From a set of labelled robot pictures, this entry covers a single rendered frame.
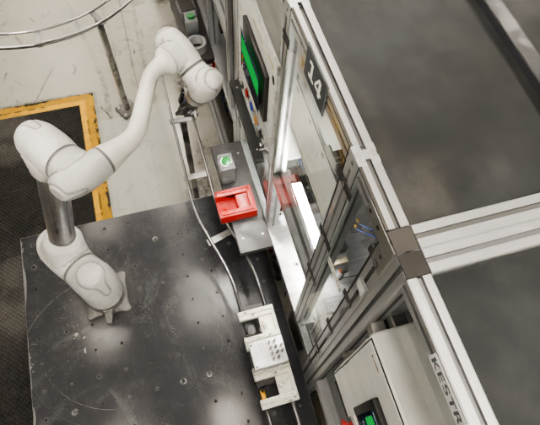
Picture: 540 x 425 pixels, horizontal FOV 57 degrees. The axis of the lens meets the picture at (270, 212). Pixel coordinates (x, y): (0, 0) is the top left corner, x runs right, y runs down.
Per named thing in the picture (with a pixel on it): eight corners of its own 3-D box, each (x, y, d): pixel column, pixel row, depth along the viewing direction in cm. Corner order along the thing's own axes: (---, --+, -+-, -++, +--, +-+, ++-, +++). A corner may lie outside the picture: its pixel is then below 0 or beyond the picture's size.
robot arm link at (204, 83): (218, 95, 188) (197, 67, 186) (234, 81, 174) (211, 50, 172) (198, 110, 184) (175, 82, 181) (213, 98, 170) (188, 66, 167)
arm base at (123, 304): (89, 330, 206) (85, 327, 201) (83, 281, 215) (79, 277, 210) (133, 319, 209) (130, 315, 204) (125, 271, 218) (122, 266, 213)
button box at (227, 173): (218, 169, 217) (216, 154, 207) (234, 166, 218) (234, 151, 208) (222, 185, 214) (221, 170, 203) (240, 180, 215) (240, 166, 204)
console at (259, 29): (231, 72, 183) (228, -40, 142) (305, 59, 187) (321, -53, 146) (261, 166, 165) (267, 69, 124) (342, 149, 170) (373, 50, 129)
